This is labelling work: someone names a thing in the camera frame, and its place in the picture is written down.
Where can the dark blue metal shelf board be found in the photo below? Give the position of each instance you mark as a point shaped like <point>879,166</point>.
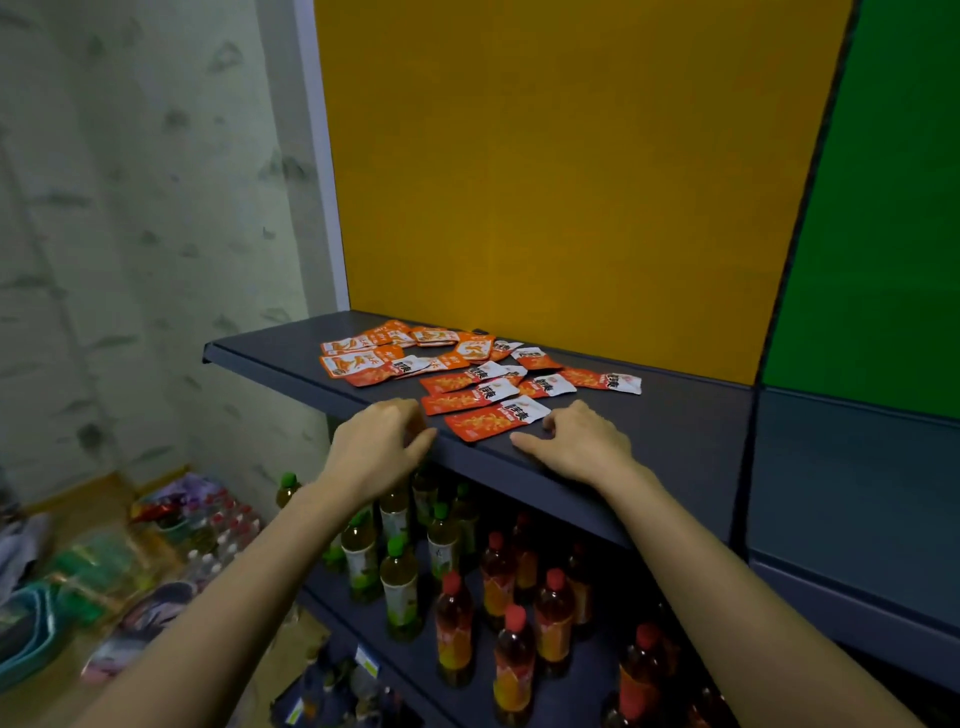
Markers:
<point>675,442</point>

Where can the heap of green packets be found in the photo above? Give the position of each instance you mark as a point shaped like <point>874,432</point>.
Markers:
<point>94,574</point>

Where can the group of red-cap tea bottles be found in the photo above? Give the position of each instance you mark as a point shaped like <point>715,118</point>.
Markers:
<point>517,645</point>

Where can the pile of orange snack packets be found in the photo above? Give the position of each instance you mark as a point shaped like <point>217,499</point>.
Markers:
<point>469,390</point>

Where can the yellow shelf back panel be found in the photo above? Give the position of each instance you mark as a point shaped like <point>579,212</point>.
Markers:
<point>570,172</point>

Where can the green shelf back panel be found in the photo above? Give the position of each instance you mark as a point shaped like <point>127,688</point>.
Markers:
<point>877,225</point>

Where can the white shelf label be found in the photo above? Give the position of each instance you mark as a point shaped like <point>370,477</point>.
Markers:
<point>366,661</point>

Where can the white shelf upright post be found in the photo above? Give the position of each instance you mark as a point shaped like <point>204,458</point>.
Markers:
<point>319,150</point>

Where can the person's left thumb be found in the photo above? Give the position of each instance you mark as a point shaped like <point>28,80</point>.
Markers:
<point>421,444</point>

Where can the person's right thumb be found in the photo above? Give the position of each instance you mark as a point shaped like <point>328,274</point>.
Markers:
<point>531,444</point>

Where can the wrapped pack of water bottles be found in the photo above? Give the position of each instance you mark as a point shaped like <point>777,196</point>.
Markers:
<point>221,529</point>

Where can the person's right forearm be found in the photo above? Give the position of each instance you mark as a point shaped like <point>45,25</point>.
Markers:
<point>750,622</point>

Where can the blue plastic basket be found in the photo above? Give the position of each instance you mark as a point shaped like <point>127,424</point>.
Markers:
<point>26,637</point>

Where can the group of green-cap tea bottles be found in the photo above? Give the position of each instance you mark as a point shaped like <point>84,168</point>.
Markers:
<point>399,581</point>

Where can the person's left forearm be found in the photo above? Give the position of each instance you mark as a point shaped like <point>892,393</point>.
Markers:
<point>217,622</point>

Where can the person's left hand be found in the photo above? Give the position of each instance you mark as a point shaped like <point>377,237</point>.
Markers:
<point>371,450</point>

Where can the dark printed bag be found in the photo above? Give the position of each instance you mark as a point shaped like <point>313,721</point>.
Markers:
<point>142,619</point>

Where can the person's right hand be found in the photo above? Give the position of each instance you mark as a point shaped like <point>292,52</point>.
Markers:
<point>589,450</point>

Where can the dark blue neighbouring shelf board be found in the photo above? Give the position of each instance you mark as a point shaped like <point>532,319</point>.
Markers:
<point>847,510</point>

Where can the grey cloth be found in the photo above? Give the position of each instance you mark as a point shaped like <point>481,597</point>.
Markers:
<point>19,551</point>

